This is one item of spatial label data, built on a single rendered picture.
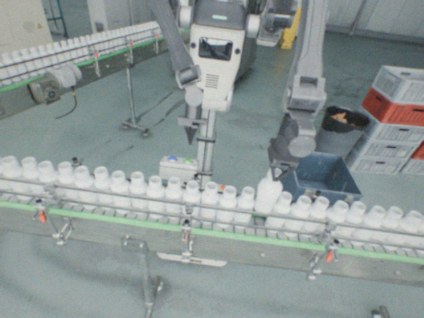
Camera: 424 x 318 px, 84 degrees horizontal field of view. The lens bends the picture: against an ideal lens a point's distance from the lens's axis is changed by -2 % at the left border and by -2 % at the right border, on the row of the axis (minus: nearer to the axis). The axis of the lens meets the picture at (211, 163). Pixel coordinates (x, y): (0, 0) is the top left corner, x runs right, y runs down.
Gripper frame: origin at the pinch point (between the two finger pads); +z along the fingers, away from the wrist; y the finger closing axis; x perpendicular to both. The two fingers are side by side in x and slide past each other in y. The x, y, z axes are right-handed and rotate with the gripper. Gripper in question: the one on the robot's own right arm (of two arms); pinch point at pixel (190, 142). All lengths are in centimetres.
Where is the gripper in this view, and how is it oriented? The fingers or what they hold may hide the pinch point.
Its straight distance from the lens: 90.0
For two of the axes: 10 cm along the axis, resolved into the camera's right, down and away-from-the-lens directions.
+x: 0.5, -3.3, 9.4
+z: -1.2, 9.4, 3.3
